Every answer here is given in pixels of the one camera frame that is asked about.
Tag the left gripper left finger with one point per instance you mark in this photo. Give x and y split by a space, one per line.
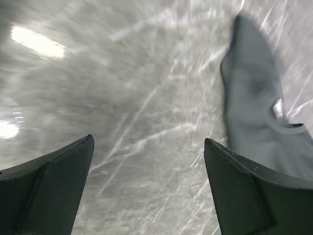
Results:
42 196

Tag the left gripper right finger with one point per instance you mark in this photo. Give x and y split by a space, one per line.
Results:
251 199

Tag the grey t-shirt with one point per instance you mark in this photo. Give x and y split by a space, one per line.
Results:
254 113

